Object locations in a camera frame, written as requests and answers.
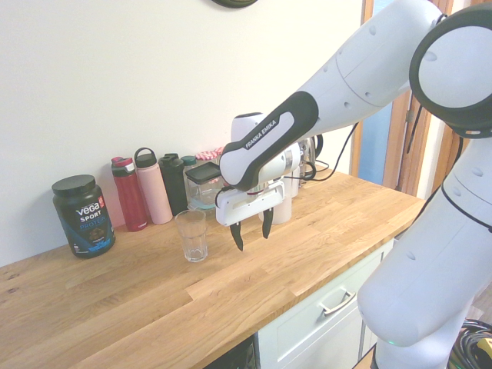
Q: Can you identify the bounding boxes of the black Vega protein tub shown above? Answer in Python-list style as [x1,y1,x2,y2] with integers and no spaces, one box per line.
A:
[52,174,117,260]

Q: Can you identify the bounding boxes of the glass container with teal lid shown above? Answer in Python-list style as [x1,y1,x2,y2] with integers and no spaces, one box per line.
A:
[187,194,218,214]

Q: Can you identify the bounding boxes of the white pitcher with blue lid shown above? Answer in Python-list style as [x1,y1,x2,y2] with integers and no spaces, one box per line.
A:
[258,165,301,225]

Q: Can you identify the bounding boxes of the dark appliance under counter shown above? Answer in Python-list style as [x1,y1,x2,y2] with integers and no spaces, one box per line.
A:
[199,333,258,369]

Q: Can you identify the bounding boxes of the pink water bottle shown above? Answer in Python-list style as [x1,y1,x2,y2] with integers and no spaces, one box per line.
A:
[134,147,174,225]

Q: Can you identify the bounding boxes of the jar with red checkered lid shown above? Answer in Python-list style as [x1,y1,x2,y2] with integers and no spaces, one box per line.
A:
[194,147,224,165]

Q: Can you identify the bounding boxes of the pale green cabinet drawer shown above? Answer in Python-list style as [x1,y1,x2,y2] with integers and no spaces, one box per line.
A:
[256,238,397,369]

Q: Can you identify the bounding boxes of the coiled black cables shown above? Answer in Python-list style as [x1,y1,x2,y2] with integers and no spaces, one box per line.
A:
[450,318,492,369]

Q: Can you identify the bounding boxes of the yellow plastic object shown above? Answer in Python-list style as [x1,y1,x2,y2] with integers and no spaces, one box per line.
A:
[475,337,492,363]

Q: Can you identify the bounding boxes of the clear bottle with green lid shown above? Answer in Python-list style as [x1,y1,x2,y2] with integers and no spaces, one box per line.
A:
[180,155,199,211]

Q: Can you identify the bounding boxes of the red water bottle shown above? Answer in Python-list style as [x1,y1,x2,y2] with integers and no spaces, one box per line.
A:
[111,155,150,233]

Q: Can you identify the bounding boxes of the clear drinking glass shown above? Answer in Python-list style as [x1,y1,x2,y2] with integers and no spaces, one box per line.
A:
[175,210,208,264]

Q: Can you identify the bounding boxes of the metal drawer handle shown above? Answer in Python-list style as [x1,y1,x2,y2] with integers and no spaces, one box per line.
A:
[317,291,357,317]

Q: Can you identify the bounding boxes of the black shaker bottle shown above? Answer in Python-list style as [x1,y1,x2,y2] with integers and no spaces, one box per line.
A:
[158,152,189,217]

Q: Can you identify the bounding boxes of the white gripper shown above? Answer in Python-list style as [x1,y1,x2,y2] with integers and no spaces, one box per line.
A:
[214,180,288,253]

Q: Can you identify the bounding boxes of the wooden door frame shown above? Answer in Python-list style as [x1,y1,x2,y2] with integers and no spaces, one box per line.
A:
[348,0,472,201]

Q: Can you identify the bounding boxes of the steel electric kettle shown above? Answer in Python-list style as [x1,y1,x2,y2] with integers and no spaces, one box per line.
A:
[298,134,325,181]

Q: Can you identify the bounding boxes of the glass French press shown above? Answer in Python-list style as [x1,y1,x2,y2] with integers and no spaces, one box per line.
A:
[298,160,318,189]

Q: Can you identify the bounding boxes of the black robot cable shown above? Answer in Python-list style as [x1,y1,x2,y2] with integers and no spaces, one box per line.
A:
[274,121,362,184]

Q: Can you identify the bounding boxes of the glass jar with black lid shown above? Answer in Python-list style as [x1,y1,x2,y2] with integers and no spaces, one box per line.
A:
[184,161,224,211]

